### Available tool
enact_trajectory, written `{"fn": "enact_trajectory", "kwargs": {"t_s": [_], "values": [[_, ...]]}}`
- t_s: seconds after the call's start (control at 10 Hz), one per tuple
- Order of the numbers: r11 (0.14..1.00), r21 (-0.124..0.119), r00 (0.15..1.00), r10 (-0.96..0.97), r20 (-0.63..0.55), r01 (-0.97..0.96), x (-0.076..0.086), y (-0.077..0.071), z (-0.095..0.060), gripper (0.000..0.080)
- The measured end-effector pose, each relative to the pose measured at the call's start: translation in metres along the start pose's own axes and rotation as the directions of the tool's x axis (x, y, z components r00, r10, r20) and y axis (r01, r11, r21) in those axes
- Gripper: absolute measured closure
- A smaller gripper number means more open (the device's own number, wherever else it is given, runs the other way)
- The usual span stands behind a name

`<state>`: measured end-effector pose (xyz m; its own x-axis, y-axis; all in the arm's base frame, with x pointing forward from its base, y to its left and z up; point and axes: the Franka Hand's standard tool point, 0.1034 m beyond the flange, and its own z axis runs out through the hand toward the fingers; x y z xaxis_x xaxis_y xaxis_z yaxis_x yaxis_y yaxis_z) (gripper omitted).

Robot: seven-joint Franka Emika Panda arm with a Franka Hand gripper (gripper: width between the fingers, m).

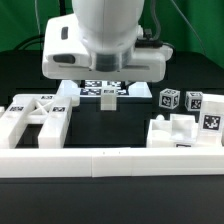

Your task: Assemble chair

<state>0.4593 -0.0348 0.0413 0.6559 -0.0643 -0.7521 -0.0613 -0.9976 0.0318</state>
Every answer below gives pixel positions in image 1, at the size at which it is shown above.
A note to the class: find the white fence wall front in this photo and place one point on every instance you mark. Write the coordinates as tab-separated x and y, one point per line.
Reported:
110	162

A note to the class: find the white chair seat part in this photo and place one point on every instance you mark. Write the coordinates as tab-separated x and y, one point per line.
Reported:
178	131

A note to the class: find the white chair back frame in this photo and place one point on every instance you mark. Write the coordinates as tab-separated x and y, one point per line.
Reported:
53	112

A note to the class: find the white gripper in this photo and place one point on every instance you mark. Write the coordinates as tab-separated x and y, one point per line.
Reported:
105	52

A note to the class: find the small white part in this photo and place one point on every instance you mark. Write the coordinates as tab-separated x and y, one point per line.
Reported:
108	102

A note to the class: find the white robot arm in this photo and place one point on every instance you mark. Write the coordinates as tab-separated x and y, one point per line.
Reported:
128	12

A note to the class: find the white marker base plate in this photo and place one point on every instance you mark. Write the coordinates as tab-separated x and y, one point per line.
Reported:
95	88

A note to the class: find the black pole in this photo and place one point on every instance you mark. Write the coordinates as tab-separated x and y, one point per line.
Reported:
62	7

